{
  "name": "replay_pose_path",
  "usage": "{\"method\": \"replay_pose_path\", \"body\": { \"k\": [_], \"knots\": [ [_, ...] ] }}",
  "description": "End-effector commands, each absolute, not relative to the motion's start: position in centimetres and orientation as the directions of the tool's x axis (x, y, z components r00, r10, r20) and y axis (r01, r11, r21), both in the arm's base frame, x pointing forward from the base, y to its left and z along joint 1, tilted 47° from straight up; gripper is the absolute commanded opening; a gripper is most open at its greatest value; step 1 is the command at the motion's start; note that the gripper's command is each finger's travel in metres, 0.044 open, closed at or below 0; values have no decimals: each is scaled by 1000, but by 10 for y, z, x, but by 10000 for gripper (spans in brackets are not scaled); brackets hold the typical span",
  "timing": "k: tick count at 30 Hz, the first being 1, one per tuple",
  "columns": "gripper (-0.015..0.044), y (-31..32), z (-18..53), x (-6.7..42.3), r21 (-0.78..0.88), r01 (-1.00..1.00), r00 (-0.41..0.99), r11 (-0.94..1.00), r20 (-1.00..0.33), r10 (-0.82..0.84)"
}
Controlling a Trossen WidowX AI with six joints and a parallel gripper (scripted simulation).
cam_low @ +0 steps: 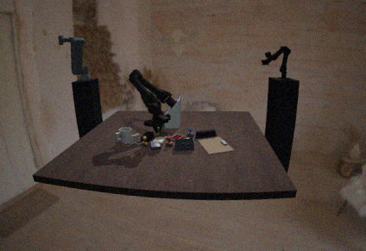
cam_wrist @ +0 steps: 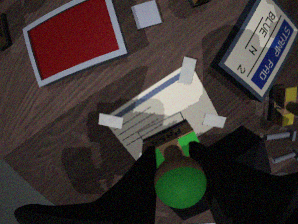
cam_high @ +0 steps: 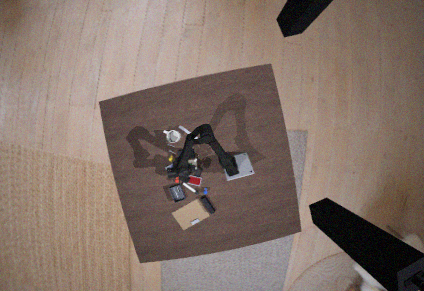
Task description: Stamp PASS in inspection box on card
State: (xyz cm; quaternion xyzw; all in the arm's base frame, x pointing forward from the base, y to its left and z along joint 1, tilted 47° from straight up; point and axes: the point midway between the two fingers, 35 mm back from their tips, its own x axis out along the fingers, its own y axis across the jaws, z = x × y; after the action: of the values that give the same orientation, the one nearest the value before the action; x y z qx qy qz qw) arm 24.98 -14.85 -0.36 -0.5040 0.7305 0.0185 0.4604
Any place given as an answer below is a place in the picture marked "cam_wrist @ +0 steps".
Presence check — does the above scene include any white taped paper card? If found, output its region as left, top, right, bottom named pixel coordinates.
left=98, top=56, right=226, bottom=160

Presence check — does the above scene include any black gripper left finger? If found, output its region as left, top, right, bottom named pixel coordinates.
left=13, top=145, right=157, bottom=224

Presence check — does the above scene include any green-knobbed rubber stamp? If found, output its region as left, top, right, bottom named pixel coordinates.
left=142, top=120, right=208, bottom=209

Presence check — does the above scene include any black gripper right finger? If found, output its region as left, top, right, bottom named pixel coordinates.
left=189, top=141, right=298, bottom=224

